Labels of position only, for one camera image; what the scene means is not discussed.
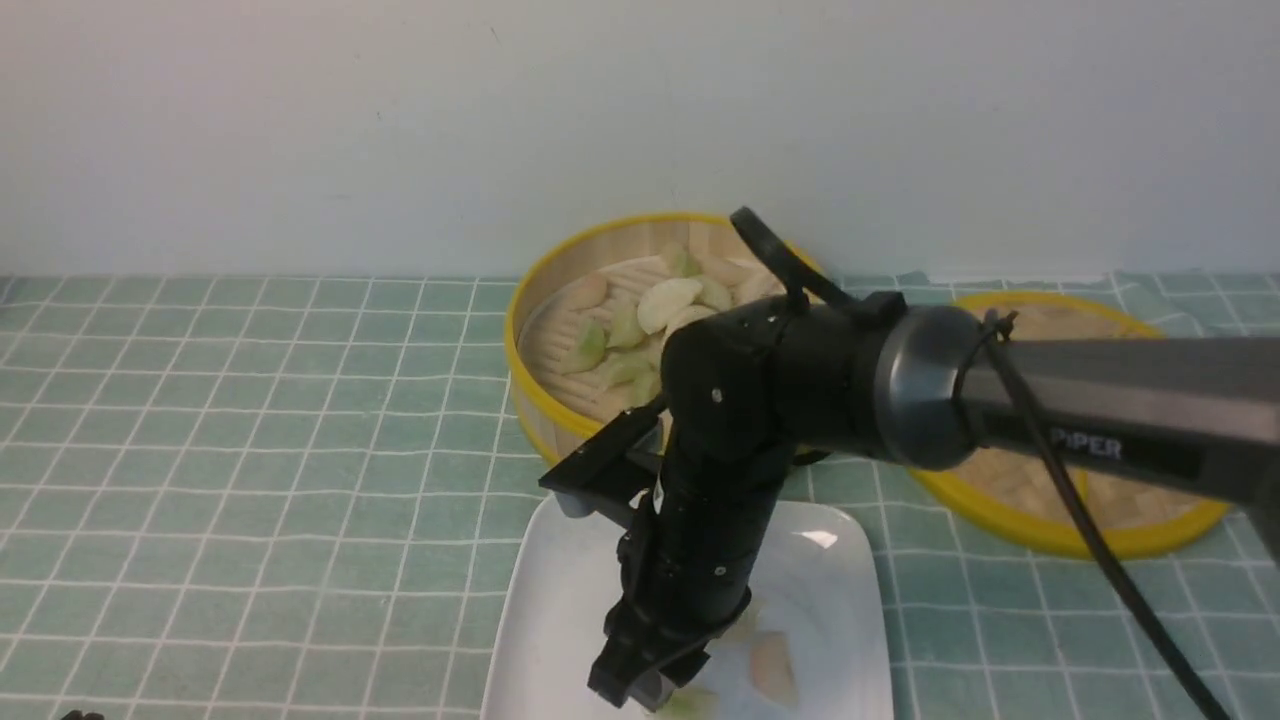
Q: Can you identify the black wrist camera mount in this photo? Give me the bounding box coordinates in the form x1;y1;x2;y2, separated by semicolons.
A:
538;396;667;529

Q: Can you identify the large white dumpling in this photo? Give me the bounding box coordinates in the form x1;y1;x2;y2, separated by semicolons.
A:
636;278;703;334

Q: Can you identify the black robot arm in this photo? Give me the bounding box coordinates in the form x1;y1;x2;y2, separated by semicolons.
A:
588;293;1277;717

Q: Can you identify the black cable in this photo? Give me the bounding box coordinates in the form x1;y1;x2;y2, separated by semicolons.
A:
730;206;1233;720

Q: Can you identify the pink dumpling in steamer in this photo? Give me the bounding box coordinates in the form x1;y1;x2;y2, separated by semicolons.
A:
562;272;611;313

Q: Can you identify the bamboo steamer lid yellow rim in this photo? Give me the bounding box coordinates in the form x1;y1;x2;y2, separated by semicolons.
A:
913;291;1228;559

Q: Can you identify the white square plate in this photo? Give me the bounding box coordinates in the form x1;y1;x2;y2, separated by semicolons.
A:
481;498;895;719

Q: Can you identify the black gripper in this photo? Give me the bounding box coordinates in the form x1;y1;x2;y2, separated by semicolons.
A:
588;430;796;711

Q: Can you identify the bamboo steamer basket yellow rim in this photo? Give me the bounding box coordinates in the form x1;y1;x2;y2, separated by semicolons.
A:
504;213;783;464

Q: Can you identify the green checked tablecloth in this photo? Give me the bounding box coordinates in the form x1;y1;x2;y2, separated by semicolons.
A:
1;272;1279;719

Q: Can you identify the green dumpling front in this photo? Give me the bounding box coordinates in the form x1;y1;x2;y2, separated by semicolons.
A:
628;369;662;407

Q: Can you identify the white dumpling centre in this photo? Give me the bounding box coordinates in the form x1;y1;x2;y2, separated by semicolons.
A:
663;304;717;343

